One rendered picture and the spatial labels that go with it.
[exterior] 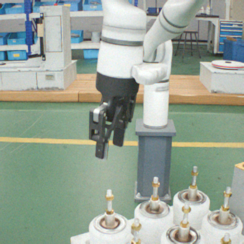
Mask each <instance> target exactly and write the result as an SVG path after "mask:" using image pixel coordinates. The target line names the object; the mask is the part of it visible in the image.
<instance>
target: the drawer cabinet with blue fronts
mask: <svg viewBox="0 0 244 244"><path fill-rule="evenodd" d="M243 25H244V23H243V21H240V20H221V19H219V20H218V34H217V35H218V39H217V53H216V54H215V55H217V56H223V46H224V41H223V39H226V36H231V37H233V38H234V39H243V37H242V36H243ZM214 36H215V25H214V24H213V28H212V44H213V45H214V41H215V38H214ZM211 50H212V51H213V53H214V47H213V46H212V48H211Z"/></svg>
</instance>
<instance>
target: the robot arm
mask: <svg viewBox="0 0 244 244"><path fill-rule="evenodd" d="M101 1H102V7H103V25H102V36H101V45H100V49H99V54H98V60H97V71H96V83H95V87H96V89H97V90H98V91H99V92H100V93H101V95H102V97H101V102H100V107H99V108H93V107H92V108H91V109H90V110H89V140H91V141H94V142H96V148H95V158H96V159H98V160H101V161H105V160H107V156H108V146H109V139H110V136H111V133H112V131H113V130H114V135H113V144H114V145H116V146H119V147H122V146H123V145H124V140H125V132H126V128H128V126H129V122H132V118H133V113H134V108H135V103H136V97H137V93H138V91H139V85H140V84H142V85H144V92H143V102H144V114H143V126H144V127H146V128H148V129H164V128H166V127H167V126H168V96H169V77H170V73H171V68H170V66H171V61H172V51H173V45H172V42H171V39H174V38H176V37H177V36H178V35H181V34H182V32H184V31H185V30H186V28H187V27H188V26H189V25H190V23H191V21H192V20H193V18H194V17H195V16H196V14H197V13H198V12H199V10H200V9H201V8H202V6H203V5H204V4H205V3H206V2H207V1H208V0H168V1H166V3H165V5H164V6H163V8H162V10H161V12H160V13H159V15H158V17H157V20H156V21H155V23H154V24H153V25H152V28H151V29H150V30H149V31H148V32H147V34H146V35H145V28H146V23H147V15H146V13H145V12H144V11H143V10H142V9H141V8H138V7H134V6H133V5H132V4H130V3H129V1H128V0H101ZM143 60H144V61H146V62H159V63H143ZM106 121H108V122H110V123H111V124H110V125H108V124H106ZM105 128H106V129H107V132H106V135H105ZM95 130H96V132H95Z"/></svg>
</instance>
